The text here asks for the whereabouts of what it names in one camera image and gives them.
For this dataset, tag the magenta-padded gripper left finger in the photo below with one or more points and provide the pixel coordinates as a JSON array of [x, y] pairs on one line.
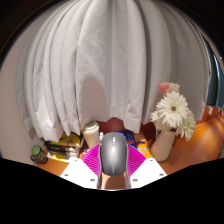
[[89, 161]]

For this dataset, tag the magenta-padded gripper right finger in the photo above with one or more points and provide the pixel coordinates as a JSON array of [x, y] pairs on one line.
[[136, 161]]

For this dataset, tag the dark grey computer mouse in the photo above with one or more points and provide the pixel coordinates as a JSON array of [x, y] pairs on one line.
[[113, 156]]

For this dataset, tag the dark red book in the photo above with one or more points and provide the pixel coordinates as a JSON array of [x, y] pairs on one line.
[[85, 153]]

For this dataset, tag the orange and yellow book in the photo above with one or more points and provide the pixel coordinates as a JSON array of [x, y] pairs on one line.
[[144, 146]]

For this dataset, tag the blue book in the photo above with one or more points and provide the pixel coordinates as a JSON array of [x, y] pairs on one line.
[[130, 138]]

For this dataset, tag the cream tumbler with lid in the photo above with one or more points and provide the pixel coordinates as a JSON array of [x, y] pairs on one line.
[[90, 135]]

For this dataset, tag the clear spray bottle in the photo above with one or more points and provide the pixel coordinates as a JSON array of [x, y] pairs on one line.
[[101, 137]]

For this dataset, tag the yellow and white book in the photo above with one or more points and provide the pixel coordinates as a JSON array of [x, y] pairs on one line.
[[61, 158]]

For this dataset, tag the white ceramic vase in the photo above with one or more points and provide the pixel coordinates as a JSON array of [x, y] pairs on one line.
[[162, 148]]

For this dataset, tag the yellow and black cover book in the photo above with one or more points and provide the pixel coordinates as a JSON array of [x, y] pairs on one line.
[[68, 139]]

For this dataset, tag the green and black mug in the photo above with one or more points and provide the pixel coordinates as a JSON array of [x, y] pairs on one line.
[[38, 155]]

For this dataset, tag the white pleated curtain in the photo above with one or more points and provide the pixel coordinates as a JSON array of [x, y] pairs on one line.
[[110, 60]]

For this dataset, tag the dark window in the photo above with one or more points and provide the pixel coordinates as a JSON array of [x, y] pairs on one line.
[[215, 76]]

